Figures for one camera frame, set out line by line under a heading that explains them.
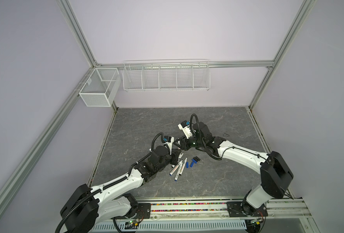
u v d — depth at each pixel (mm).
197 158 915
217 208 755
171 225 1577
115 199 486
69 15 711
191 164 907
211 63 928
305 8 708
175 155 691
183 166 887
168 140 694
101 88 1038
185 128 736
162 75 993
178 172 865
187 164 894
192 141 708
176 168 873
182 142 710
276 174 442
